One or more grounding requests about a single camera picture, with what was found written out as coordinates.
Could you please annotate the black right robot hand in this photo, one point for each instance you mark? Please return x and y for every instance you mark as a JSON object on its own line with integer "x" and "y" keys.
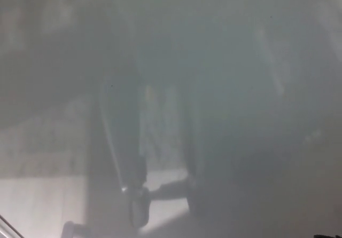
{"x": 328, "y": 236}

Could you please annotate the grey appliance door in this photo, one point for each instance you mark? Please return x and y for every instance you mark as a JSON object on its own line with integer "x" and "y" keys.
{"x": 203, "y": 78}

